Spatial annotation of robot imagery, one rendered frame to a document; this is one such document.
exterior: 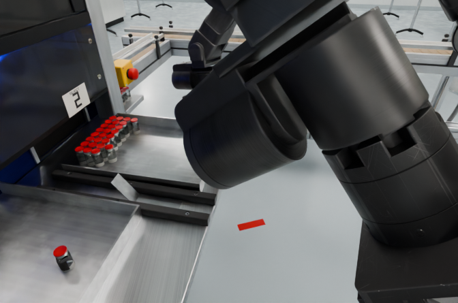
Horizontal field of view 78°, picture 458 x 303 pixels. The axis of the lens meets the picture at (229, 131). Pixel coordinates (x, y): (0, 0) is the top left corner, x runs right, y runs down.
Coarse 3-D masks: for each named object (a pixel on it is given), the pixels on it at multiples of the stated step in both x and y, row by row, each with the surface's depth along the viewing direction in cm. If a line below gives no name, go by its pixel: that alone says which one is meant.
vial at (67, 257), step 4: (68, 252) 48; (64, 256) 47; (68, 256) 48; (56, 260) 47; (60, 260) 47; (64, 260) 47; (68, 260) 48; (72, 260) 49; (68, 264) 48; (72, 264) 49; (72, 268) 49
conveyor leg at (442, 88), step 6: (444, 78) 140; (450, 78) 138; (438, 84) 143; (444, 84) 141; (450, 84) 140; (438, 90) 144; (444, 90) 142; (438, 96) 144; (444, 96) 144; (432, 102) 148; (438, 102) 146; (438, 108) 147
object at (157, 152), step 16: (144, 128) 87; (160, 128) 87; (176, 128) 87; (128, 144) 80; (144, 144) 80; (160, 144) 80; (176, 144) 80; (128, 160) 74; (144, 160) 74; (160, 160) 74; (176, 160) 74; (112, 176) 66; (128, 176) 65; (144, 176) 64; (160, 176) 69; (176, 176) 69; (192, 176) 69
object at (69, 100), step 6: (84, 84) 75; (72, 90) 71; (78, 90) 73; (84, 90) 75; (66, 96) 69; (72, 96) 71; (84, 96) 76; (66, 102) 70; (72, 102) 72; (78, 102) 74; (84, 102) 76; (66, 108) 70; (72, 108) 72; (78, 108) 74; (72, 114) 72
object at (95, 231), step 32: (32, 192) 62; (64, 192) 60; (0, 224) 57; (32, 224) 57; (64, 224) 57; (96, 224) 57; (128, 224) 54; (0, 256) 51; (32, 256) 51; (96, 256) 51; (0, 288) 46; (32, 288) 46; (64, 288) 46; (96, 288) 45
